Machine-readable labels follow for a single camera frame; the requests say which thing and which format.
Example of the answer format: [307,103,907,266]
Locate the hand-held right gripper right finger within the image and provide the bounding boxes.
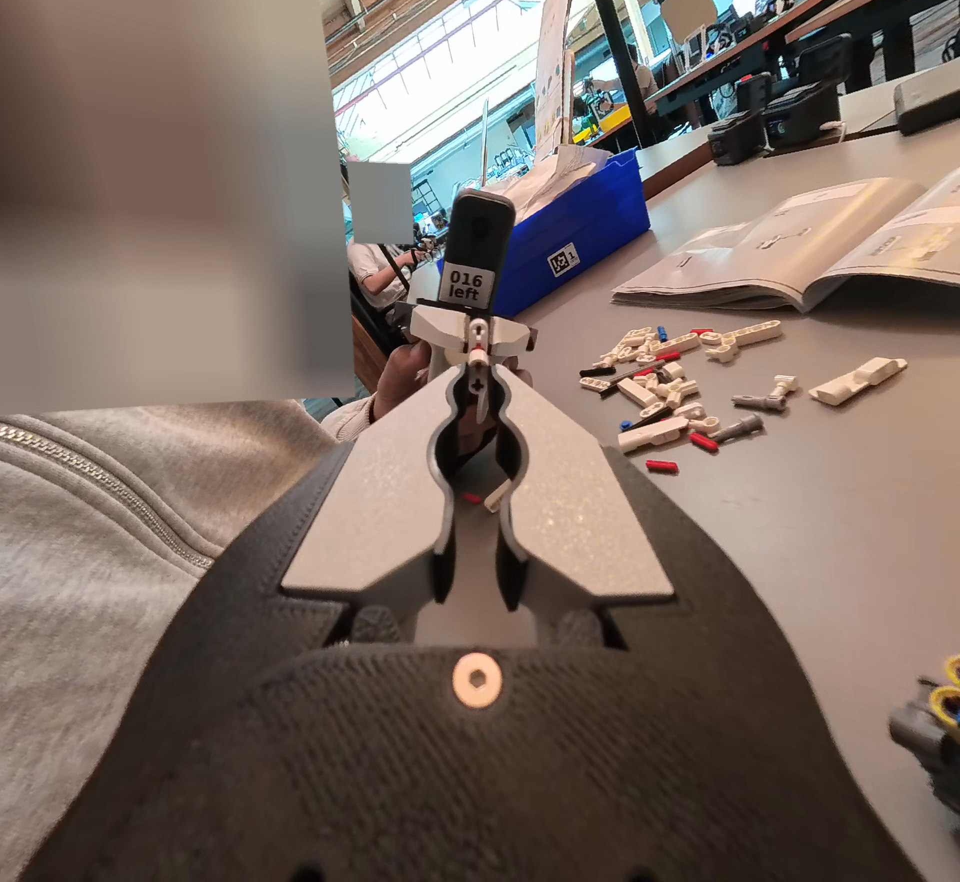
[493,366,676,621]

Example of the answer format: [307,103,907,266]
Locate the person's left hand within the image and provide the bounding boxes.
[372,340,535,465]

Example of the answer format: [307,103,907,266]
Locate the person's left forearm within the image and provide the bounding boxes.
[321,396,378,446]

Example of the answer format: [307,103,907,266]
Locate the black battery charger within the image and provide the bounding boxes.
[708,109,771,168]
[761,81,843,146]

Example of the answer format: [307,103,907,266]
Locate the dark grey case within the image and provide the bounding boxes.
[892,68,960,138]

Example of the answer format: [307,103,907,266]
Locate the pile of loose lego pieces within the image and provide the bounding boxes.
[579,319,783,456]

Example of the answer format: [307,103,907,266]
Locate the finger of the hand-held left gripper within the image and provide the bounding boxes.
[410,303,481,362]
[489,319,540,358]

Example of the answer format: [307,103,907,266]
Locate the black metal pole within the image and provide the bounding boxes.
[571,0,652,150]

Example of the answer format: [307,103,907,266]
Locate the grey lego axle pin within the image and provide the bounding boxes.
[708,414,765,445]

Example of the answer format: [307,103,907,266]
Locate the small white lego beam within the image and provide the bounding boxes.
[466,364,496,424]

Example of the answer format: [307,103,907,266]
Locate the printed cardboard sheet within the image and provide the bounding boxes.
[534,0,585,148]

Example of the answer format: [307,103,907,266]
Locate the blue plastic bin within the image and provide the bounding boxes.
[474,147,652,319]

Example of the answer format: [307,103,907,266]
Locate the open instruction booklet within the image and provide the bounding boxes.
[610,165,960,315]

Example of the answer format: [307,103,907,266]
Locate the long white lego panel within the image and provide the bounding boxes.
[807,357,909,405]

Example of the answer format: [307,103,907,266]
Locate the long workbench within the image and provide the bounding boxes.
[646,0,960,126]

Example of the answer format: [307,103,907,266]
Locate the grey lego connector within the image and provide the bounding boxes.
[731,375,798,415]

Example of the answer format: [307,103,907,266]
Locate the grey zip hoodie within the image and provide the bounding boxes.
[0,400,354,882]

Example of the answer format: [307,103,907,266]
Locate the lego airplane model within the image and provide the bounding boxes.
[888,655,960,799]

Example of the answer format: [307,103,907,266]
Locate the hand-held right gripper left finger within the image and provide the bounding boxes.
[279,363,462,621]

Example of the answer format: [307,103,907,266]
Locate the white paper sheets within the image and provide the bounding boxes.
[480,144,615,225]

